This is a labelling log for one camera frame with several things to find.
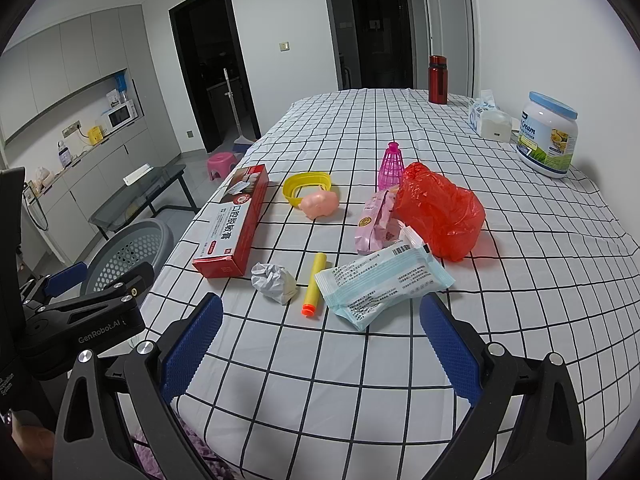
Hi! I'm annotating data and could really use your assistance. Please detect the white paper ball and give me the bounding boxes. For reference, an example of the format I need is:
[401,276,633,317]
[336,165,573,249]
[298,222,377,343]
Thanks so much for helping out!
[250,262,297,304]

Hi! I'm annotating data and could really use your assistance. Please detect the red toothpaste box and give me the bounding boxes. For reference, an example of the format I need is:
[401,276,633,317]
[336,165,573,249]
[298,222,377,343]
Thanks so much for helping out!
[192,164,269,278]

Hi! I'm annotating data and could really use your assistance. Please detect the red plastic bag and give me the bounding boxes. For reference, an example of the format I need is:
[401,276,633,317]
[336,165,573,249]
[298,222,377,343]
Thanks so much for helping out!
[393,162,486,262]

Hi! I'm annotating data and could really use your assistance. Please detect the blue white wipes packet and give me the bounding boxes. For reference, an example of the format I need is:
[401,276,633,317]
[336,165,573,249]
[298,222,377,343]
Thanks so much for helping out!
[316,224,454,332]

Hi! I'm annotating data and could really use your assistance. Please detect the yellow foam dart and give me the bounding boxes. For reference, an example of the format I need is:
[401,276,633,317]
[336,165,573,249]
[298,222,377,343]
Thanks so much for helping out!
[300,252,326,318]

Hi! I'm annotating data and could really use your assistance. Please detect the pink snack wrapper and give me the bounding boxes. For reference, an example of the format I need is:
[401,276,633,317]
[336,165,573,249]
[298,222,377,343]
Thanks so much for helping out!
[355,186,400,255]

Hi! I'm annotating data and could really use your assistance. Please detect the pink toy pig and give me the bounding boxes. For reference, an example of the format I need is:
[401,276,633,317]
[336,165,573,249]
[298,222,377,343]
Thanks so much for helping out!
[298,188,340,220]

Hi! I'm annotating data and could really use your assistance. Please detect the yellow plastic square ring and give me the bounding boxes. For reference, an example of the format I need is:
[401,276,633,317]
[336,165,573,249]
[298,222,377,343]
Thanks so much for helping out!
[281,170,340,209]

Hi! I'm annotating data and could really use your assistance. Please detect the pink plastic mesh cone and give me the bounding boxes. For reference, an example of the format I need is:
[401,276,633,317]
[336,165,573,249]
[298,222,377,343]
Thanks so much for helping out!
[378,141,405,191]

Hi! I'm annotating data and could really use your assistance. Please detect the person's hand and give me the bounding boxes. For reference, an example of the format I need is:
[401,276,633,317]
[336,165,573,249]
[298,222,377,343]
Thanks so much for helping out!
[1,414,55,479]

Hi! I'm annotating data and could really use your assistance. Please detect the grey perforated laundry basket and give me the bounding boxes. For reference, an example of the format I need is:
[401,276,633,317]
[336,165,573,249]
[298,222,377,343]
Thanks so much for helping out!
[80,219,175,295]

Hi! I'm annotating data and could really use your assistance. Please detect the white box on side table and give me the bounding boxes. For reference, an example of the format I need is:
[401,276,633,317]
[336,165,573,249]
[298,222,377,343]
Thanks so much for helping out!
[122,164,154,186]

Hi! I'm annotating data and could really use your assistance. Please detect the small bottle on counter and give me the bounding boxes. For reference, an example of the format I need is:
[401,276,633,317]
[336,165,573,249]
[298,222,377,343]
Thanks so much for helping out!
[58,140,73,168]

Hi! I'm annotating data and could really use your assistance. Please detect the dark glass side table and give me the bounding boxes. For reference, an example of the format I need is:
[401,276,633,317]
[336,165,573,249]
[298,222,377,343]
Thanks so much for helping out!
[89,164,200,240]

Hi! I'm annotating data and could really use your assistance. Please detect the yellow item on counter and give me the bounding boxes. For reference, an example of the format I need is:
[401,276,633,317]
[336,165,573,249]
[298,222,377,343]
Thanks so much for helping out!
[87,126,104,146]

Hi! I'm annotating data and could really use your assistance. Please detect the white microwave oven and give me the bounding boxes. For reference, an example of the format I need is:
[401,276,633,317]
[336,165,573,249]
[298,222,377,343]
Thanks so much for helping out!
[100,100,138,136]

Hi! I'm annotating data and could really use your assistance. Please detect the pink plastic stool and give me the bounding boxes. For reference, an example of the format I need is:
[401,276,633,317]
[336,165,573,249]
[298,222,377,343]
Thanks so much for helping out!
[206,152,238,180]

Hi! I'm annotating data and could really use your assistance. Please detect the checkered white tablecloth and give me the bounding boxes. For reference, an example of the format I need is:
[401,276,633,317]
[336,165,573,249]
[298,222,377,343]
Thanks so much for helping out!
[142,90,639,479]

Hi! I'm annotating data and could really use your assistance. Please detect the grey kitchen cabinets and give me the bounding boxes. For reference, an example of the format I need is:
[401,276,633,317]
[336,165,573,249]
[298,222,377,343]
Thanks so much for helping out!
[1,6,180,262]

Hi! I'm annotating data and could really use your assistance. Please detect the broom with blue head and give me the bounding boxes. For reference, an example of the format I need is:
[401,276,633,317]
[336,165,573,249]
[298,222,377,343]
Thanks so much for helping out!
[224,67,256,155]

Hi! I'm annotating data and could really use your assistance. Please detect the white milk powder jar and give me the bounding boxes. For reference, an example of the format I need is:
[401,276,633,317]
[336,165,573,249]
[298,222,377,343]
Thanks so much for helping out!
[515,91,578,179]

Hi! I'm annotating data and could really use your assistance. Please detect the white small box device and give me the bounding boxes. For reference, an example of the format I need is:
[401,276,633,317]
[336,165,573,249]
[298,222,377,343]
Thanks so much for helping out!
[477,108,512,143]

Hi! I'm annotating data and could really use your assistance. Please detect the blue white tissue pack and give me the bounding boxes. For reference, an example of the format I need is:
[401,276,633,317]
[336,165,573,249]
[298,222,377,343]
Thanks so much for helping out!
[468,90,500,136]

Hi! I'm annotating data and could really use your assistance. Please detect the red thermos bottle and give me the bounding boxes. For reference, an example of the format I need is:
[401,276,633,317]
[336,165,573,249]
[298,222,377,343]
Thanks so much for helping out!
[428,55,448,104]

